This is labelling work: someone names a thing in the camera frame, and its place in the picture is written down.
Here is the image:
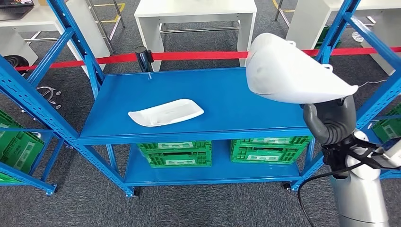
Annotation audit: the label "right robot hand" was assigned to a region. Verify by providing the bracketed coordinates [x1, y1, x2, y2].
[302, 95, 357, 146]

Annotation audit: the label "white plastic shell part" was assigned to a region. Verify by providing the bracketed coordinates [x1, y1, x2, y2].
[127, 98, 205, 128]
[245, 32, 359, 105]

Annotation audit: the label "blue metal shelf rack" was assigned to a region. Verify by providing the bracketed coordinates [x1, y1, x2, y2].
[0, 0, 401, 198]
[360, 114, 401, 180]
[0, 125, 65, 196]

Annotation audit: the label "white table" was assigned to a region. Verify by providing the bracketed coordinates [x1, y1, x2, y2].
[0, 0, 111, 78]
[134, 0, 258, 72]
[286, 0, 401, 77]

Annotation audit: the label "red barrier belt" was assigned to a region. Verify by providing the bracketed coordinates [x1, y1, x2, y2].
[15, 47, 401, 72]

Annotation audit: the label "yellow floor tape marking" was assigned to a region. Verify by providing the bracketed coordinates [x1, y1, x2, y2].
[93, 2, 126, 24]

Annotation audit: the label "metal hooks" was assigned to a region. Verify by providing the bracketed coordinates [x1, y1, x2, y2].
[35, 86, 62, 110]

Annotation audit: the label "black wheel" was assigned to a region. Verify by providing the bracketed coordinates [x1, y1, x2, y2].
[3, 55, 30, 75]

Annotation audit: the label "dark laptop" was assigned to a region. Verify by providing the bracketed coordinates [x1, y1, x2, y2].
[0, 0, 35, 21]

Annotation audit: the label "white floor cable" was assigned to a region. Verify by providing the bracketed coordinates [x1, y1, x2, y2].
[358, 79, 388, 89]

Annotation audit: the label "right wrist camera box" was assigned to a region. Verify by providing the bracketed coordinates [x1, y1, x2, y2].
[373, 138, 401, 171]

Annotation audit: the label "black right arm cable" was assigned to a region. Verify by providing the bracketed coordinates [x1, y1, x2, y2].
[296, 134, 401, 227]

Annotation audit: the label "black stanchion post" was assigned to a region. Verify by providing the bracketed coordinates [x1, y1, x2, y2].
[134, 46, 155, 73]

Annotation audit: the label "chrome tube frame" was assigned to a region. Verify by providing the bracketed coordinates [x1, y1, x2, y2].
[86, 0, 126, 54]

